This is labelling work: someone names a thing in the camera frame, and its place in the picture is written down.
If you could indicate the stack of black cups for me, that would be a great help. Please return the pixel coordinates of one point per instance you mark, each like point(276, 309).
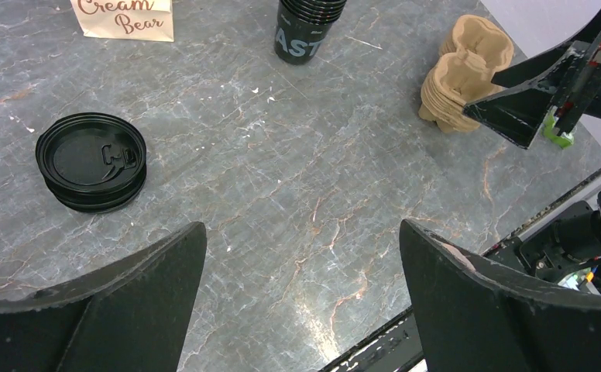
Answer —
point(302, 27)

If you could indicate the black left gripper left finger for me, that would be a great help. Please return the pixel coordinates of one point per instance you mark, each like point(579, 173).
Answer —
point(131, 315)

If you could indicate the green toy figure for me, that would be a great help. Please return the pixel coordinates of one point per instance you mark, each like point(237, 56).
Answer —
point(550, 132)

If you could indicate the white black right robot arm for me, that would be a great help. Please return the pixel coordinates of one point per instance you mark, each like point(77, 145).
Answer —
point(569, 243)

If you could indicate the stack of black lids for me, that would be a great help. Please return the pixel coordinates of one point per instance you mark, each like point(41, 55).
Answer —
point(92, 162)

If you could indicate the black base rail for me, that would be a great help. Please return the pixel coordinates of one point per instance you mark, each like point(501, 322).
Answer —
point(396, 346)

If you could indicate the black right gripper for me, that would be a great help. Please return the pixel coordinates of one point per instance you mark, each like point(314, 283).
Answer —
point(544, 31)

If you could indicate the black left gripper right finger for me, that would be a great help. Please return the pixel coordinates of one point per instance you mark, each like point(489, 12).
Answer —
point(474, 314)

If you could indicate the paper takeout bag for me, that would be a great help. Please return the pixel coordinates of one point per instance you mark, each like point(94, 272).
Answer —
point(149, 20)

